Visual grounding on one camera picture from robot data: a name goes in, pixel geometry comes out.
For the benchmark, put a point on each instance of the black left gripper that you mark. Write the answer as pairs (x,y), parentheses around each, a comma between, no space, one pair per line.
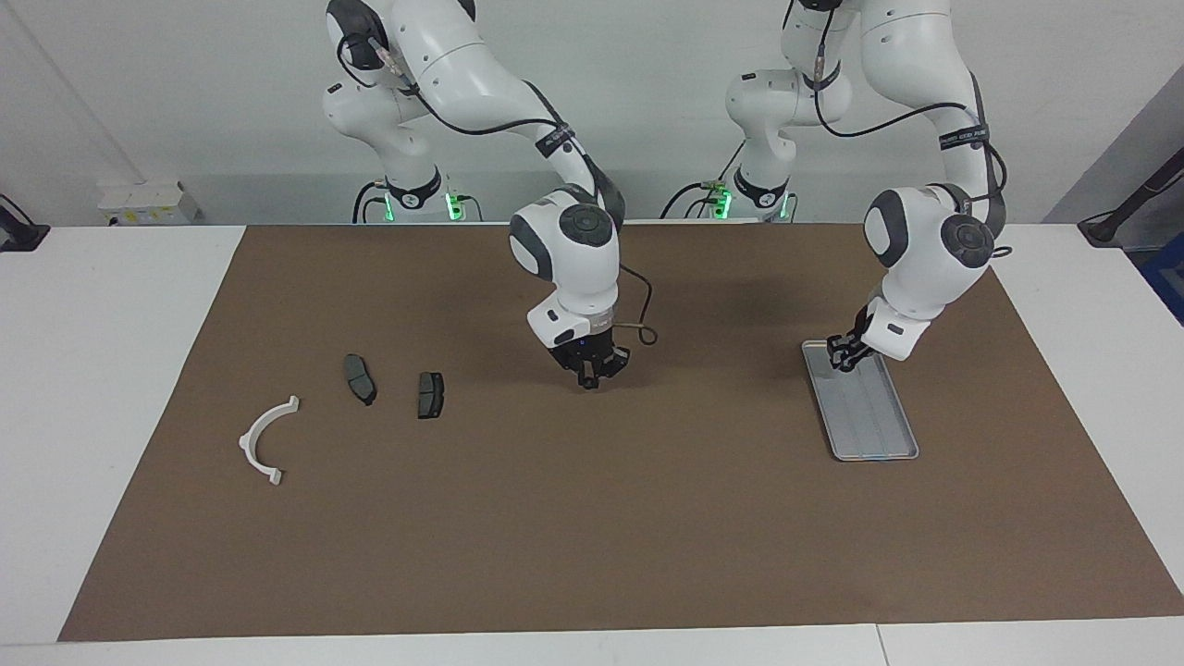
(862,338)

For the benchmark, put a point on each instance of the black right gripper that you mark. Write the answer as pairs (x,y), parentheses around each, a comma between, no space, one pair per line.
(592,350)

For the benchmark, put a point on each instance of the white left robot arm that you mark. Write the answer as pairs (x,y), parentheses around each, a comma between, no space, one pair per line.
(925,259)

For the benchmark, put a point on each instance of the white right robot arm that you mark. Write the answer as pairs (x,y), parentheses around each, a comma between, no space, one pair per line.
(564,268)

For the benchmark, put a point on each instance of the silver metal tray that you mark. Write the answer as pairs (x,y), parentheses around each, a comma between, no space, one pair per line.
(865,416)

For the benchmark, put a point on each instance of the brown table mat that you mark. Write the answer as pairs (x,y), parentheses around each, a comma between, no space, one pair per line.
(592,518)

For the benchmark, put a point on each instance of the rectangular dark brake pad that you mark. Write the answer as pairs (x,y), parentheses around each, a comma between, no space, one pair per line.
(430,395)

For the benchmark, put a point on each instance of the elongated dark brake pad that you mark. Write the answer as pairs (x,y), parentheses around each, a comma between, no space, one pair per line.
(360,379)

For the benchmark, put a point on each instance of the black angled stand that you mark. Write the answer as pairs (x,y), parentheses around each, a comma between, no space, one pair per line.
(1110,227)

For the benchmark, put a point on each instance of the blue box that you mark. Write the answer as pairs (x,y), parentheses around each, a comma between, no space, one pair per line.
(1167,291)

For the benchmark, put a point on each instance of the black clamp stand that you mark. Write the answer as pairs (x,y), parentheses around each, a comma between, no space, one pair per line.
(18,236)

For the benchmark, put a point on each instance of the white semicircular bracket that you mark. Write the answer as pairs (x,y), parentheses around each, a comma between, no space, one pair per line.
(248,446)

